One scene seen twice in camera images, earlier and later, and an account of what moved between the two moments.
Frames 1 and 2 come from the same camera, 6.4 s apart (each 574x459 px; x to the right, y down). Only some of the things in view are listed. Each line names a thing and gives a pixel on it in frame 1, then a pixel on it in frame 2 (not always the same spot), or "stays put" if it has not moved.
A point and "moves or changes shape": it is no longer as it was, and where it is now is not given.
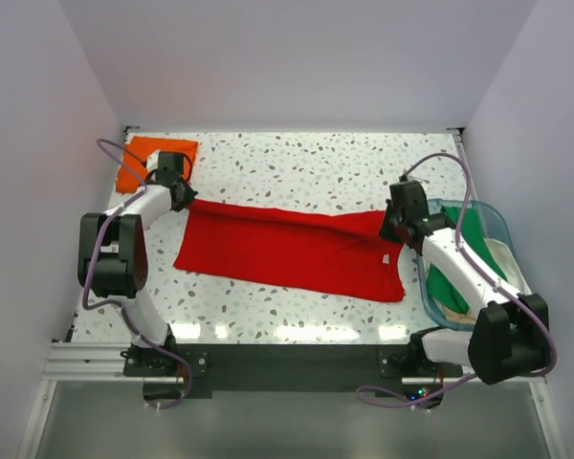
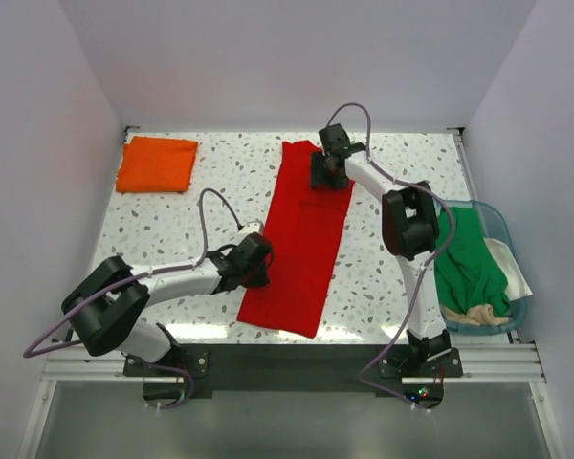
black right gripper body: x=389 y=228 to x=321 y=172
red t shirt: x=332 y=253 moves or changes shape
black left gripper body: x=188 y=195 to x=255 y=276
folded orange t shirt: x=132 y=170 stays put
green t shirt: x=473 y=242 stays put
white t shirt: x=508 y=265 stays put
